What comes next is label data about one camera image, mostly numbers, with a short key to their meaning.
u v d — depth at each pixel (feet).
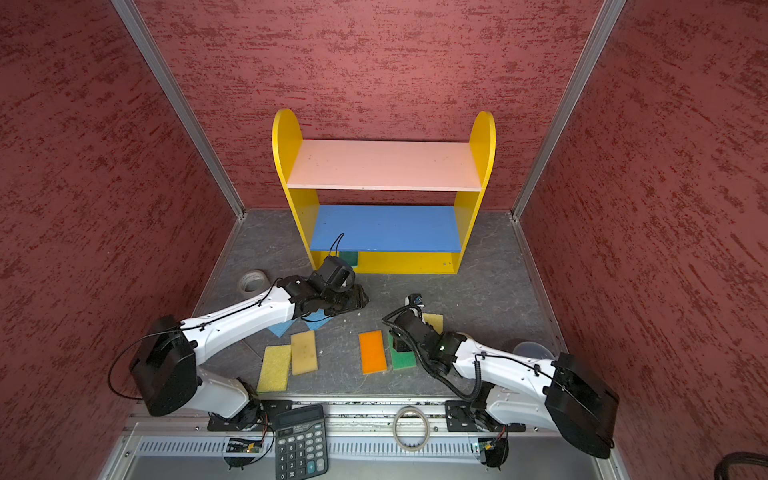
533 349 2.62
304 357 2.72
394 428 2.38
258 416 2.20
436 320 2.94
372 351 2.80
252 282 3.27
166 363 1.36
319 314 2.47
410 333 2.00
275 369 2.66
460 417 2.43
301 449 2.24
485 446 2.34
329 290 2.20
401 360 2.68
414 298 2.46
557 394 1.38
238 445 2.39
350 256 3.40
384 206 4.00
